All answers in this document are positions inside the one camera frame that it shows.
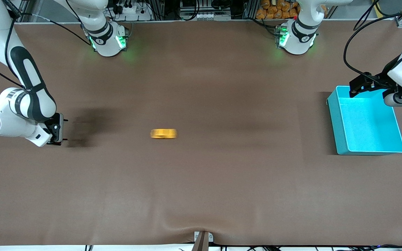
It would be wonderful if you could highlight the yellow beetle toy car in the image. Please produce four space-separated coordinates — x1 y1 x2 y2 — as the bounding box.
150 128 178 140

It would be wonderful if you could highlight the turquoise plastic bin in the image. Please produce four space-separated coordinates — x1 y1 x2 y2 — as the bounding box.
327 85 402 155

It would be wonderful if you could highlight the orange snack bags pile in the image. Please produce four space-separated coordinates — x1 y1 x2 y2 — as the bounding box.
256 0 301 20

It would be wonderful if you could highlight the white power strip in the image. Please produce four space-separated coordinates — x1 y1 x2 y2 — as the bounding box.
112 3 152 21

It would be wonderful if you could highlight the brown table mat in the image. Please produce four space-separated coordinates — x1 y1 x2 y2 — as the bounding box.
0 19 402 246

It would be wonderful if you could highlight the white terminal block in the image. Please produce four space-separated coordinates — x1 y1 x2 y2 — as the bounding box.
197 12 231 21

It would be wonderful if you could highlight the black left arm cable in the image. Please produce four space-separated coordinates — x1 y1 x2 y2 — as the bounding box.
343 0 402 84

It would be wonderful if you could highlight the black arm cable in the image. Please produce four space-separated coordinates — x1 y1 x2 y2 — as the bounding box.
343 0 402 84
0 0 93 90

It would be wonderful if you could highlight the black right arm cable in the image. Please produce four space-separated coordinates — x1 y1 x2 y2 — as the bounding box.
0 0 93 90

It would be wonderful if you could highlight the metal table clamp bracket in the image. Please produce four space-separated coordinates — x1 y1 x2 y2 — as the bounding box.
194 231 214 251

